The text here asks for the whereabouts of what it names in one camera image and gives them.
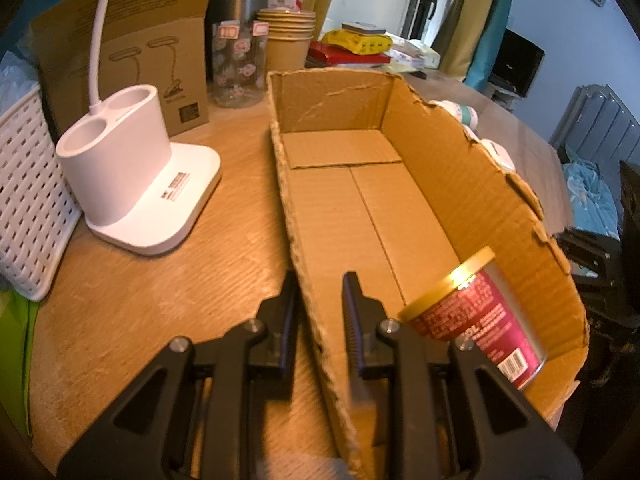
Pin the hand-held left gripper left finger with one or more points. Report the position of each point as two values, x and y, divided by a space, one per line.
288 330

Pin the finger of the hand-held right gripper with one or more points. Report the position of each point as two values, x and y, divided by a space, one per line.
585 247

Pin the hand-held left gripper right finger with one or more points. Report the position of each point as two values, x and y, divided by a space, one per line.
350 320

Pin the cardboard box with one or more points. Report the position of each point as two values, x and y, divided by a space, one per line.
340 210

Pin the red label can gold lid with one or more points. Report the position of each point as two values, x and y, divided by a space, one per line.
480 320

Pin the blue printed blanket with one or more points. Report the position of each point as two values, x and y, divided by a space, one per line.
590 195

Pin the white round container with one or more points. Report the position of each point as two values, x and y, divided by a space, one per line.
495 152

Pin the white tape roll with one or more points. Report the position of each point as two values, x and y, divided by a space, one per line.
460 112

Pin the white desk lamp base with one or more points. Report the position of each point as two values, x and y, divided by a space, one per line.
150 200

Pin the black monitor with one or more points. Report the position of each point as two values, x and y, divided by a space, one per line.
520 60

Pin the small black remote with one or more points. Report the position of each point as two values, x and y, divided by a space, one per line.
419 74

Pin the teal curtain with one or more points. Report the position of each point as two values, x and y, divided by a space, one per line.
492 20

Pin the white flat box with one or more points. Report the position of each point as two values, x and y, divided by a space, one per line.
412 55

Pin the red book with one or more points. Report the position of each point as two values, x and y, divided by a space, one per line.
340 57

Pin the floral print glass jar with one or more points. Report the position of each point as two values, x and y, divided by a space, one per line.
237 70

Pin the green bag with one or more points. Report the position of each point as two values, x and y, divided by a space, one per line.
17 360

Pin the yellow packet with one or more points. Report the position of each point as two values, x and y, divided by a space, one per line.
357 44

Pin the stack of brown paper cups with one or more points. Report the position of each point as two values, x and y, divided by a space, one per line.
287 45

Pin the white woven plastic basket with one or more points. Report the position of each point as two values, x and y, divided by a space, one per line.
30 200

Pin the small flat tin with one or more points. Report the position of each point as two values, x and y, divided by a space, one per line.
363 28

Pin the stainless steel travel mug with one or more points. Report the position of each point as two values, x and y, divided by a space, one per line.
235 2

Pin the brown lamp packaging carton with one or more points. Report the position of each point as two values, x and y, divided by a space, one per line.
150 20

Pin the clear plastic bag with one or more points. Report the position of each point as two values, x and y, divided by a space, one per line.
15 75

